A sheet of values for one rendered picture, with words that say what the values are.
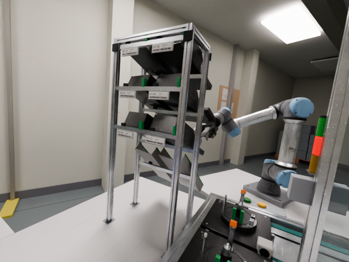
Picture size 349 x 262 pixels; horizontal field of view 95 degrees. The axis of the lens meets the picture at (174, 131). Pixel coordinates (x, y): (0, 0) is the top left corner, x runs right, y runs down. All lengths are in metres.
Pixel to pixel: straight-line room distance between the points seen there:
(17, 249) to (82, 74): 2.39
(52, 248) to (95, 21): 2.87
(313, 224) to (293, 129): 0.67
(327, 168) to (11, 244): 1.04
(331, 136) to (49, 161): 2.98
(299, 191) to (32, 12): 3.12
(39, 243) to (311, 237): 0.89
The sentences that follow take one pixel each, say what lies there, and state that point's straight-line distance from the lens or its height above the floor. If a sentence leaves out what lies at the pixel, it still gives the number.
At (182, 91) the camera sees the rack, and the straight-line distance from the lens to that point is 0.53.
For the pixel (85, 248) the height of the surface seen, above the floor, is 0.86.
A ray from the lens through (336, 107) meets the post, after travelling 0.54.
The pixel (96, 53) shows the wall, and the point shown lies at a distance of 3.00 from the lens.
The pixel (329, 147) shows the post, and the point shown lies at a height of 1.34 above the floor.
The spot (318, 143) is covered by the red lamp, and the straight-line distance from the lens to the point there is 0.57.
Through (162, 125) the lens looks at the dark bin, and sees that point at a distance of 0.63.
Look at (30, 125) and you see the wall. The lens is 2.91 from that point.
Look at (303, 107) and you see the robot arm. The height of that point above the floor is 1.48.
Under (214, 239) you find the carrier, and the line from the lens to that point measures 0.67.
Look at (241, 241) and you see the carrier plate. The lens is 0.71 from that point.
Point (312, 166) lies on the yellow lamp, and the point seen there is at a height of 1.28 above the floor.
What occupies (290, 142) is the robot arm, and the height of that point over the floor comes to 1.28.
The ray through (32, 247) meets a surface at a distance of 0.88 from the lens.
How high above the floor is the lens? 1.39
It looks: 7 degrees down
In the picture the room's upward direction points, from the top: 5 degrees clockwise
